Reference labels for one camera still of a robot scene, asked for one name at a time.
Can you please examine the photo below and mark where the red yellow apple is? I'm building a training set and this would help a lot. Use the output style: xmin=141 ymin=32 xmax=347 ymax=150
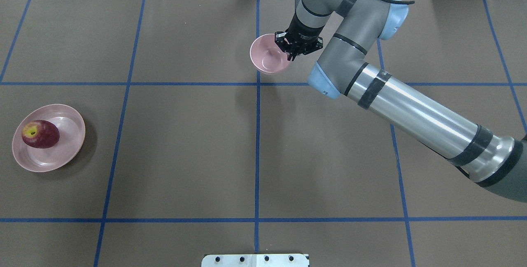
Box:
xmin=21 ymin=120 xmax=60 ymax=149

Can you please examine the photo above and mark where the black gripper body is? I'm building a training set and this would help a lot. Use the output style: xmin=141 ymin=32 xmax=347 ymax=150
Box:
xmin=275 ymin=31 xmax=324 ymax=56

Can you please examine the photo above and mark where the pink plate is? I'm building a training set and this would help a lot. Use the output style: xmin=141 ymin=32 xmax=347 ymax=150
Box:
xmin=12 ymin=104 xmax=86 ymax=172

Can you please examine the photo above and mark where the pink bowl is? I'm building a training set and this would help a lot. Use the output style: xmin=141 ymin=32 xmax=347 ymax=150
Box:
xmin=249 ymin=33 xmax=291 ymax=74

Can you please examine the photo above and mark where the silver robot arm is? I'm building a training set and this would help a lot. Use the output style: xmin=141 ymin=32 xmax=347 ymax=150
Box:
xmin=275 ymin=0 xmax=527 ymax=202

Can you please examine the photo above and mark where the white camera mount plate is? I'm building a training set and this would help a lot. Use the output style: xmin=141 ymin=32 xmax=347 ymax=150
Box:
xmin=201 ymin=253 xmax=310 ymax=267

